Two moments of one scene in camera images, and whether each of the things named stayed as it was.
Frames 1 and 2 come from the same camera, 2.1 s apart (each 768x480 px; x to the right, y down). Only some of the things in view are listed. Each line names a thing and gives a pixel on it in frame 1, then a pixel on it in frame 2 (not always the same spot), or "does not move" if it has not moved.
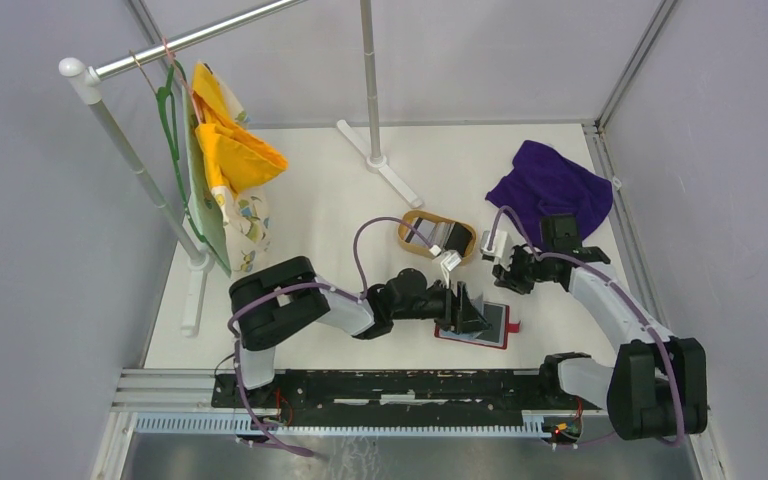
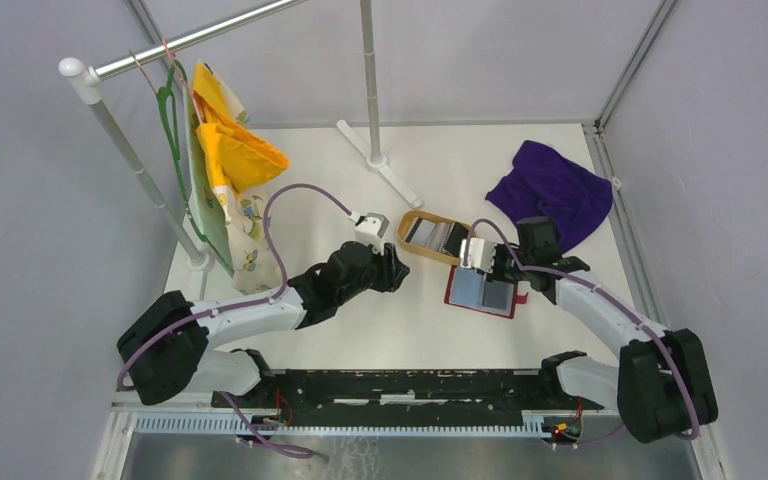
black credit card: (459, 238) does not move
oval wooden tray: (423, 250) does not move
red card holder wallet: (498, 316) to (468, 288)
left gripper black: (472, 319) to (392, 269)
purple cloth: (544, 182) does not move
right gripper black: (509, 278) does not move
